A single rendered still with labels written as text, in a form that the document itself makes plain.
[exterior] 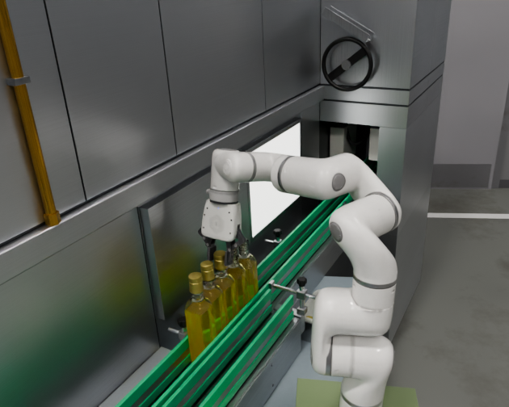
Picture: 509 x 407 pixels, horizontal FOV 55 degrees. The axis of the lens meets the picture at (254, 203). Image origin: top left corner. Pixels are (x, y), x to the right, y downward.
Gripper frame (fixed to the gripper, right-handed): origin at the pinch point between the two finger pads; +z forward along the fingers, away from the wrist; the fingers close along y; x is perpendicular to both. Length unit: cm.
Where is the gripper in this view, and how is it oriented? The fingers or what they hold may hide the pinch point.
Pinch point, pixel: (220, 256)
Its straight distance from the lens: 132.6
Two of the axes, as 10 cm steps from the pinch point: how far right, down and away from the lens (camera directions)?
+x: 4.8, -1.4, 8.7
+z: -0.8, 9.8, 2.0
